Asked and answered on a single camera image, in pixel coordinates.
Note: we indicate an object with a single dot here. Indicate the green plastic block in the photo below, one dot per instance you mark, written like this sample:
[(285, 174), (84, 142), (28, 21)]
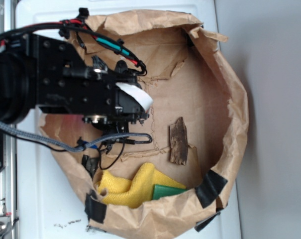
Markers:
[(164, 191)]

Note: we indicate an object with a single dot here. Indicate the yellow woven cloth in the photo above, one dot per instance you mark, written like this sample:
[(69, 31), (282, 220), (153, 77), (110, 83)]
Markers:
[(132, 193)]

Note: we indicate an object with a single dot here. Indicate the aluminium extrusion rail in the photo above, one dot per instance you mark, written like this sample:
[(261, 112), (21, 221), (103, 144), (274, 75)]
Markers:
[(8, 194)]

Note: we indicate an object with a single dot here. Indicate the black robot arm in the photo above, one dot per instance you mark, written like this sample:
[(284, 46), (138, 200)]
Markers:
[(18, 78)]

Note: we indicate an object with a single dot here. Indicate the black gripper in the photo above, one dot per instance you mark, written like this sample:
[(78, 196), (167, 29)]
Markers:
[(67, 85)]

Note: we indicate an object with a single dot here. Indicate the brown bark piece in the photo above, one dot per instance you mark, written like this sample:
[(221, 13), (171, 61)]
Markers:
[(178, 142)]

